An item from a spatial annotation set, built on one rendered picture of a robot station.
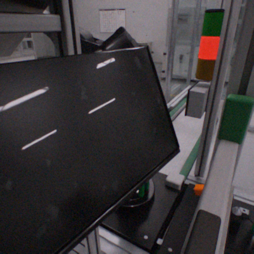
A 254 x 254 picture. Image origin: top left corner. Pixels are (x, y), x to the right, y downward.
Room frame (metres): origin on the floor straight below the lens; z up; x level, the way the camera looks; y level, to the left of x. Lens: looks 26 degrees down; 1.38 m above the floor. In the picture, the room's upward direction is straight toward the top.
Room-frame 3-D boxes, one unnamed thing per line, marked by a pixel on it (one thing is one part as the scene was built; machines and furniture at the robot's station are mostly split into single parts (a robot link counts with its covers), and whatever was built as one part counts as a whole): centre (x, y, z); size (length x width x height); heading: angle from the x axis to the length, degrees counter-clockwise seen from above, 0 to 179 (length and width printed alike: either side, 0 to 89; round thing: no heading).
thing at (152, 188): (0.42, 0.00, 0.98); 0.14 x 0.14 x 0.02
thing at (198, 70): (0.53, -0.20, 1.28); 0.05 x 0.05 x 0.05
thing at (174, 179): (0.46, -0.14, 0.97); 0.05 x 0.05 x 0.04; 60
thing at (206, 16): (0.53, -0.20, 1.38); 0.05 x 0.05 x 0.05
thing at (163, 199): (0.42, 0.00, 0.96); 0.24 x 0.24 x 0.02; 60
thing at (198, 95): (0.53, -0.20, 1.29); 0.12 x 0.05 x 0.25; 150
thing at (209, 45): (0.53, -0.20, 1.33); 0.05 x 0.05 x 0.05
